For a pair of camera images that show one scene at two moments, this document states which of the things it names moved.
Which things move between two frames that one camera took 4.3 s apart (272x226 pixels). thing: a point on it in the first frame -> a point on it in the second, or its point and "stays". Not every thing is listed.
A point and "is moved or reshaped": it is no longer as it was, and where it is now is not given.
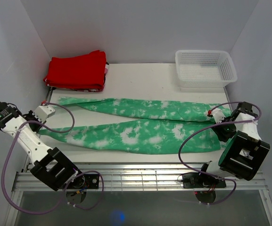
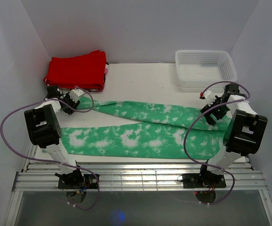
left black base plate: (84, 181) stays
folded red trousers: (77, 72) stays
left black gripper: (31, 115) -> (73, 104)
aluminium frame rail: (135, 177) stays
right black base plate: (198, 181) stays
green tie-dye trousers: (143, 127) is moved or reshaped
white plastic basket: (204, 68) stays
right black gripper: (222, 135) -> (217, 100)
